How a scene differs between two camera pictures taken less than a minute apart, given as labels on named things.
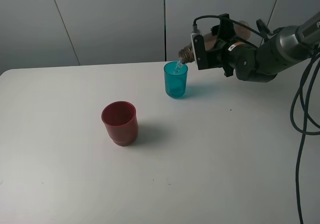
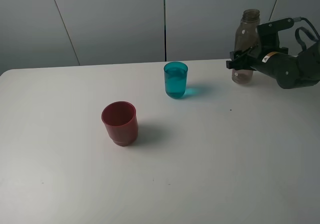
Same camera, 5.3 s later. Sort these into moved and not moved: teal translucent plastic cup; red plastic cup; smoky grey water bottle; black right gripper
Moved: smoky grey water bottle; black right gripper
Not moved: red plastic cup; teal translucent plastic cup
